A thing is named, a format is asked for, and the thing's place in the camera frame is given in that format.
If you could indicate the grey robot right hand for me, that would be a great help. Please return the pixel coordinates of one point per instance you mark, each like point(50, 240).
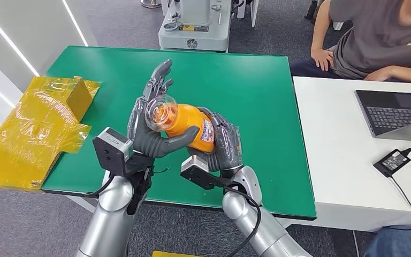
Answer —
point(228, 145)

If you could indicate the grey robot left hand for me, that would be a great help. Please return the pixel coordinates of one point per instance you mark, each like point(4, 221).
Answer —
point(148, 142)

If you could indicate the orange detergent bottle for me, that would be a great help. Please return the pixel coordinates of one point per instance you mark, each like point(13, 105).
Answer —
point(187, 122)

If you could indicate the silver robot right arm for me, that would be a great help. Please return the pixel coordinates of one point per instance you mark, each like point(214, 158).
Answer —
point(262, 234)

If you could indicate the person's right forearm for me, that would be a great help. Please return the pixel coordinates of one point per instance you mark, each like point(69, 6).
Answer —
point(319, 28)

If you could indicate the white table leg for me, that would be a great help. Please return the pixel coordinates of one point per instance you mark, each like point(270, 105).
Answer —
point(83, 204)

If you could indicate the yellow object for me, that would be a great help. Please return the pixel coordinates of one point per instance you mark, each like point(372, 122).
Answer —
point(170, 254)

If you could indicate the white machine base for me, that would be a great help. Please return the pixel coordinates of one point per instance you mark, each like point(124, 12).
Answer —
point(191, 35)

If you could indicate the person's right hand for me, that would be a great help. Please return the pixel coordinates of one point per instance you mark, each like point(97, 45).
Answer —
point(321, 58)

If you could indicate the person's hand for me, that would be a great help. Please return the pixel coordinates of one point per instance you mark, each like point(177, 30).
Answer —
point(321, 58)
point(377, 74)

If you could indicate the yellow wrapped cardboard box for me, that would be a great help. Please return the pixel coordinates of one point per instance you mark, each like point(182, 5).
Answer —
point(17, 142)

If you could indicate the white furniture panel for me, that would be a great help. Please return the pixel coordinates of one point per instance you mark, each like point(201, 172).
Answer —
point(253, 14)

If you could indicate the chrome stand base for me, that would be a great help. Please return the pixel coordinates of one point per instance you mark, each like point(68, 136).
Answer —
point(150, 3)

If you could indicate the black shoes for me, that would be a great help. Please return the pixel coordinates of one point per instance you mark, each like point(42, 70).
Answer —
point(310, 12)

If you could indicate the black power adapter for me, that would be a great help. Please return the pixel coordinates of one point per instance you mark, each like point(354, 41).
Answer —
point(391, 162)

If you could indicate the person's left hand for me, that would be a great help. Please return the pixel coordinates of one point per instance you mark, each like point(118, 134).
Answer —
point(377, 74)

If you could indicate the grey laptop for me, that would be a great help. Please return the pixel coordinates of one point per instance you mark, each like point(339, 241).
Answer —
point(393, 117)

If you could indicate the person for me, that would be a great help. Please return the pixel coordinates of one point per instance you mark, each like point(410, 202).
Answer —
point(375, 35)

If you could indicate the person's leg in jeans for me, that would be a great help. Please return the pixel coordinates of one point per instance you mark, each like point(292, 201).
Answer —
point(400, 244)

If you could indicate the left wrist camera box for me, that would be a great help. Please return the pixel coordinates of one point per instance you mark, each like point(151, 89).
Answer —
point(109, 149)

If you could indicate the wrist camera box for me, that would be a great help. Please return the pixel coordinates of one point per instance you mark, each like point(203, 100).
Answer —
point(109, 149)
point(195, 170)

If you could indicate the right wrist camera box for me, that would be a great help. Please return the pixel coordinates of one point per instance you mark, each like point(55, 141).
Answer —
point(195, 170)

